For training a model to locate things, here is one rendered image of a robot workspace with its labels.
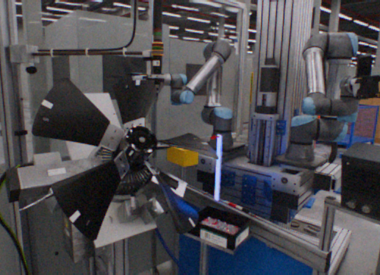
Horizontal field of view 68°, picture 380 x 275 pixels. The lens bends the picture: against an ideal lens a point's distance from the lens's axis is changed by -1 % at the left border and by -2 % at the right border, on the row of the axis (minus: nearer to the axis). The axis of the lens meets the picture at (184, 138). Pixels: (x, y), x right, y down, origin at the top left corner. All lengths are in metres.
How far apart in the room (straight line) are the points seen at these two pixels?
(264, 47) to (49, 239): 1.69
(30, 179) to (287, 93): 1.38
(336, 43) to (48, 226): 1.79
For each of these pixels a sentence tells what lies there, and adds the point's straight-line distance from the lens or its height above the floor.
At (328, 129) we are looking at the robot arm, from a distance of 1.60.
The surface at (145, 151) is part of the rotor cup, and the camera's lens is 1.01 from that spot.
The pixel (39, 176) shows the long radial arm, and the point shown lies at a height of 1.11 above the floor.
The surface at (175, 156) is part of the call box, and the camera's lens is 1.58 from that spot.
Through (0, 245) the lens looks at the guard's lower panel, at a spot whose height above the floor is 0.57.
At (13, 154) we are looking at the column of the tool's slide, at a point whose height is 1.09.
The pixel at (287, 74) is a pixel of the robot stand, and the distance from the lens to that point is 1.80.
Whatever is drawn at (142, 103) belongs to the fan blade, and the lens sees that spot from 1.19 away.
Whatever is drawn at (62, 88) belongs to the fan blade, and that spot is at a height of 1.40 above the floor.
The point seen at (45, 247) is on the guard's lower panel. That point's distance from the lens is 1.91.
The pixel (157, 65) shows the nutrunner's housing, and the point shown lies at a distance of 1.09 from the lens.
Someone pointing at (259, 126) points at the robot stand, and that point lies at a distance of 1.79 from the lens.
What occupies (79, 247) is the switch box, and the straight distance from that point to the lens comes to 1.45.
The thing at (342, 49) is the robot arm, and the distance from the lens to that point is 1.59.
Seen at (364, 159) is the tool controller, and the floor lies 1.22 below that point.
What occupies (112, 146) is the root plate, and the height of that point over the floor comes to 1.19.
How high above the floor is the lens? 1.43
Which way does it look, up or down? 11 degrees down
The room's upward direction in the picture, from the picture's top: 1 degrees clockwise
